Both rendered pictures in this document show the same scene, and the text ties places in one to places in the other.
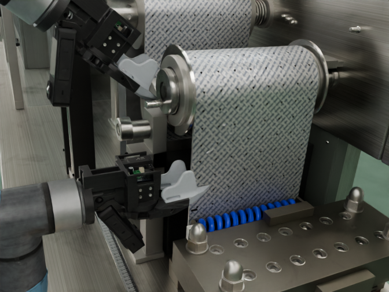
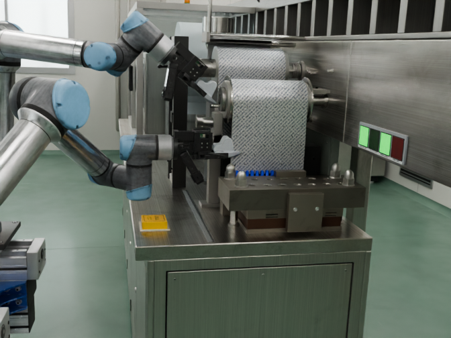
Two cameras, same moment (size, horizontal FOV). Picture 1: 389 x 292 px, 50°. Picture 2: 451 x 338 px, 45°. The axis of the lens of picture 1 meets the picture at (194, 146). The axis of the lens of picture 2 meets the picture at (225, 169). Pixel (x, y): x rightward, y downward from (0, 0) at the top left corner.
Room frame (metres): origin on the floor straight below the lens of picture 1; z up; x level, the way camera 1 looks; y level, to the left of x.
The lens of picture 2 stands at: (-1.00, -0.37, 1.40)
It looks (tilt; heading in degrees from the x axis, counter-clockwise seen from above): 12 degrees down; 14
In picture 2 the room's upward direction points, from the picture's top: 2 degrees clockwise
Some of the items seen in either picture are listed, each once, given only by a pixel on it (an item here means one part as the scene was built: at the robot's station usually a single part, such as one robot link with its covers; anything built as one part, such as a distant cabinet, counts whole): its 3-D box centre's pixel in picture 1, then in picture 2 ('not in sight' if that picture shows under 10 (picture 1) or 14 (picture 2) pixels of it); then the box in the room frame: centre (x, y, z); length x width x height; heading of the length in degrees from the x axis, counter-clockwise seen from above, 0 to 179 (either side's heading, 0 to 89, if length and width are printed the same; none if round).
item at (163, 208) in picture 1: (161, 204); (213, 154); (0.56, 0.05, 1.09); 0.09 x 0.05 x 0.02; 115
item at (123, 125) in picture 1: (124, 128); (198, 121); (0.65, 0.12, 1.18); 0.04 x 0.02 x 0.04; 26
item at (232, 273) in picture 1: (232, 274); (241, 178); (0.45, -0.06, 1.05); 0.04 x 0.04 x 0.04
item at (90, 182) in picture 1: (120, 190); (192, 145); (0.55, 0.11, 1.12); 0.12 x 0.08 x 0.09; 116
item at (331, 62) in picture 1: (322, 60); (318, 90); (0.78, -0.23, 1.28); 0.06 x 0.05 x 0.02; 116
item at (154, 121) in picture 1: (145, 188); (209, 159); (0.67, 0.09, 1.05); 0.06 x 0.05 x 0.31; 116
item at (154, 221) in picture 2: not in sight; (154, 222); (0.41, 0.18, 0.91); 0.07 x 0.07 x 0.02; 26
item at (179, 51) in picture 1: (176, 90); (227, 99); (0.65, 0.04, 1.25); 0.15 x 0.01 x 0.15; 26
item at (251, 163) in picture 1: (250, 170); (268, 147); (0.65, -0.10, 1.11); 0.23 x 0.01 x 0.18; 116
